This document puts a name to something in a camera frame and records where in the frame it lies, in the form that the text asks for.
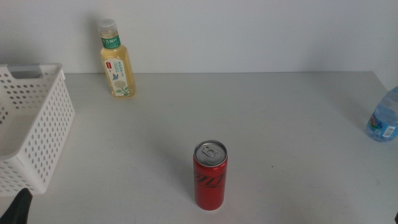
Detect yellow tea bottle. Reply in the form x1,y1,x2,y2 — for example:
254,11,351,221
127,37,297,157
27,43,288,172
98,18,137,99

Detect red soda can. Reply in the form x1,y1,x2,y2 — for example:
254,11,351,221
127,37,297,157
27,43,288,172
193,139,228,212

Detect clear water bottle blue label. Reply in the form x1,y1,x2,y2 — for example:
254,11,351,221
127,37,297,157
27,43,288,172
366,86,398,143

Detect white perforated plastic basket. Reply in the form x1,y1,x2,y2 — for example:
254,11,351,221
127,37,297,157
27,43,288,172
0,63,76,197

